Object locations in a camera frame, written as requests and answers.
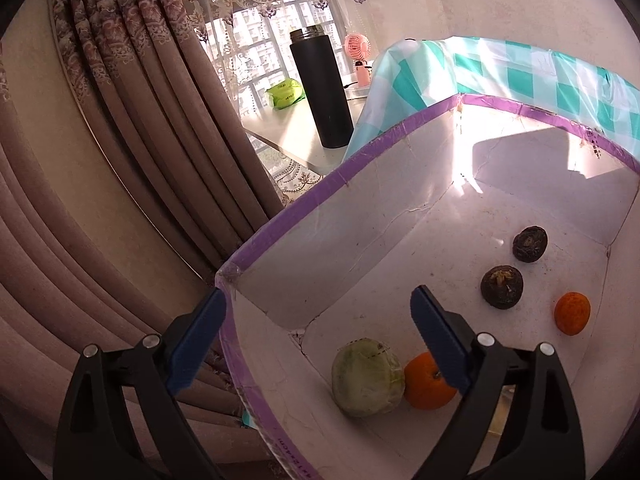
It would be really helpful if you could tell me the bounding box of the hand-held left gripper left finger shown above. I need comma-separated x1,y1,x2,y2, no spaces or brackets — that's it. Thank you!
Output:
52,287,228,480

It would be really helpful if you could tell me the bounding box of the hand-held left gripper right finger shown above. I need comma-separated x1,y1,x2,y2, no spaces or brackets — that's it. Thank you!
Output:
410,285,587,480

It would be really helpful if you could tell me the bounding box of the medium tangerine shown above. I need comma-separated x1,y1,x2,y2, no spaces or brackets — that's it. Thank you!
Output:
404,351,460,410

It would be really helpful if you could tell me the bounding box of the dark water chestnut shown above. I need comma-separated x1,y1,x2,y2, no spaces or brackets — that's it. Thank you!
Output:
480,265,524,310
512,226,549,264

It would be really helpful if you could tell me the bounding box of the plastic-wrapped green fruit half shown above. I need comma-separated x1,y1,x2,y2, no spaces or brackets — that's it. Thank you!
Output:
331,338,406,418

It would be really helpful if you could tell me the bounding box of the purple-rimmed cardboard box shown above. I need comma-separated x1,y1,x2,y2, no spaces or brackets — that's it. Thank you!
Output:
215,92,640,480

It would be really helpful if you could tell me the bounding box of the small tangerine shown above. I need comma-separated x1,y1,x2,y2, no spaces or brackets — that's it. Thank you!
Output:
554,292,591,336

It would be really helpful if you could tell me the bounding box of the brown patterned curtain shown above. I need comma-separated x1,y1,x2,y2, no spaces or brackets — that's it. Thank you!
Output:
0,0,286,480

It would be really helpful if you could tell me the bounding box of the white window sill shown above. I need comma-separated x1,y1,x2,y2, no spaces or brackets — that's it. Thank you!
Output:
242,85,371,176

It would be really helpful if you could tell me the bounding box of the green packet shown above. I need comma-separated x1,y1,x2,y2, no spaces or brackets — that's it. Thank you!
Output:
265,78,306,111

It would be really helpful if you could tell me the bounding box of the black insulated bottle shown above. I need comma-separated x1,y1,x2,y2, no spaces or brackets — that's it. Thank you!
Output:
289,25,355,150

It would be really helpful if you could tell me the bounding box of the teal white checked tablecloth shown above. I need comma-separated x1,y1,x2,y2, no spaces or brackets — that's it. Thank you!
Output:
345,36,640,161

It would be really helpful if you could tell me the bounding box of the pink handheld fan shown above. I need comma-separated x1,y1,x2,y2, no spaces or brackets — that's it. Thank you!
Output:
343,33,375,88

